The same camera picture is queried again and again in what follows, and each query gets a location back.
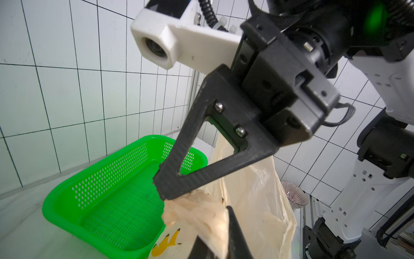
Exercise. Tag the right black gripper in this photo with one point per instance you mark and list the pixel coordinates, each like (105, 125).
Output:
(284, 62)

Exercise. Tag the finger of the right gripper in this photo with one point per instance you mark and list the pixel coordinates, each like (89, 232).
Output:
(224, 123)

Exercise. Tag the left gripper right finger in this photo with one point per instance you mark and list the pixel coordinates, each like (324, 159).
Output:
(238, 247)

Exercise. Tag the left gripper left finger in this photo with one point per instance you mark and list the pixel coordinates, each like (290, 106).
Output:
(200, 251)

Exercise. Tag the plain beige plastic bag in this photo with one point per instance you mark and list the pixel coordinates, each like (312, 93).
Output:
(261, 207)

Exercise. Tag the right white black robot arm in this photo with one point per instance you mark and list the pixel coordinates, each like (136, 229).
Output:
(382, 47)

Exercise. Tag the green plastic basket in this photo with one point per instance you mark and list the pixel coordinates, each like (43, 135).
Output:
(113, 205)

